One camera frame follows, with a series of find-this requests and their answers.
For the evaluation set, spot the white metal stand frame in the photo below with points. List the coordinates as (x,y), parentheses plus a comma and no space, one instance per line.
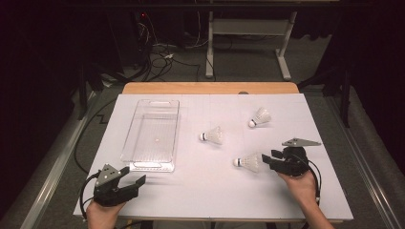
(250,27)

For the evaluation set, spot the black stand leg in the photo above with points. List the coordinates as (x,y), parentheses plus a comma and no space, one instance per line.
(83,95)
(345,95)

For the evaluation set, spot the clear plastic tray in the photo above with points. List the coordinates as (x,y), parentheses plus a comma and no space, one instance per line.
(153,136)

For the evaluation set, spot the person's right hand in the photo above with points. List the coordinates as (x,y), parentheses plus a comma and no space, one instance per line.
(301,187)

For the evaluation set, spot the white feather shuttlecock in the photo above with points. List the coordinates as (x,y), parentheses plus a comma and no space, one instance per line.
(251,162)
(214,135)
(261,117)

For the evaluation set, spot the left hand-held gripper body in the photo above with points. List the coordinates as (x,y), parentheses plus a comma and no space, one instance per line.
(110,194)

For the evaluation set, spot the aluminium floor rail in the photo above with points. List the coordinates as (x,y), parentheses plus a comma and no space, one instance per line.
(60,159)
(366,159)

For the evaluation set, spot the dark round table grommet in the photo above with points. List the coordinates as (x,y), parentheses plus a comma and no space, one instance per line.
(243,93)

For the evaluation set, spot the person's left hand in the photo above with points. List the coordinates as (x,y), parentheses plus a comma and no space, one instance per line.
(103,216)

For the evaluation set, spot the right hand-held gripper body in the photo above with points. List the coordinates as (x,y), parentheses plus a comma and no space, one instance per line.
(294,162)

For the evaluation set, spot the white table cover board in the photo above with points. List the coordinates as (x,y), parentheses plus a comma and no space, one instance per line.
(207,197)

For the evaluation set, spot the dark equipment box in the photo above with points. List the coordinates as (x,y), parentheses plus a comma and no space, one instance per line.
(127,41)

